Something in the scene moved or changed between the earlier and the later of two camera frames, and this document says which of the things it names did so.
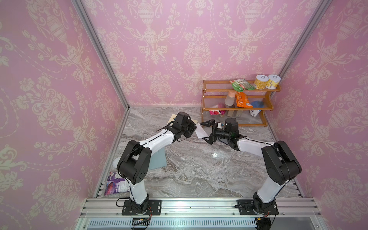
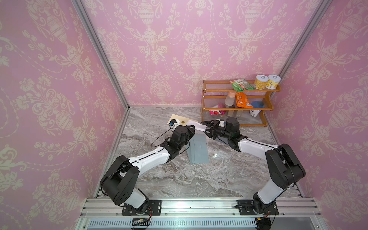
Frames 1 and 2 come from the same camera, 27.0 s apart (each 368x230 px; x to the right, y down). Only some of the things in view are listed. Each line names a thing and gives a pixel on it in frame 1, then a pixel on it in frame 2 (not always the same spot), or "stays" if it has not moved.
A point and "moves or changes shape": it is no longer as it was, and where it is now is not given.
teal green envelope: [158, 160] moves or changes shape
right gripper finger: [208, 123] stays
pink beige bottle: [230, 99] stays
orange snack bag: [242, 100] stays
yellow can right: [273, 81] stays
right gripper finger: [210, 140] -> [212, 132]
